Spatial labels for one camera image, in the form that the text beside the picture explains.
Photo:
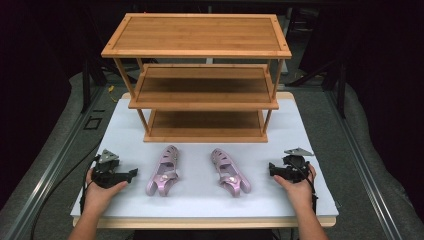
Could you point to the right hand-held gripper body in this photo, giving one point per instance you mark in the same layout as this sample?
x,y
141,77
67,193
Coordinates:
x,y
295,170

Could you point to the wooden three-tier shoe rack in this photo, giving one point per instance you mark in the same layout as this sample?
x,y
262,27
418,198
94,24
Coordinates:
x,y
200,35

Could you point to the pink sandal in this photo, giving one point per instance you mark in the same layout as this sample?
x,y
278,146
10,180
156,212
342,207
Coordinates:
x,y
165,173
230,173

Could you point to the black metal stand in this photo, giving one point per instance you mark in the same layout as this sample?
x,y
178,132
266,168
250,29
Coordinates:
x,y
341,90
86,86

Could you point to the person's right hand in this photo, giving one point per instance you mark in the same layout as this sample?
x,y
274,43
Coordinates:
x,y
300,195

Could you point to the grey metal floor rail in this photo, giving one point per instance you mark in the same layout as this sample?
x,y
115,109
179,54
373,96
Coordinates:
x,y
50,173
363,163

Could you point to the person's left hand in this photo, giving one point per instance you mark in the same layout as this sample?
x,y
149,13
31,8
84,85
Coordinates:
x,y
98,198

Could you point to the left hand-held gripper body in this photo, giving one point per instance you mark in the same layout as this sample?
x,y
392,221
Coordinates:
x,y
105,173

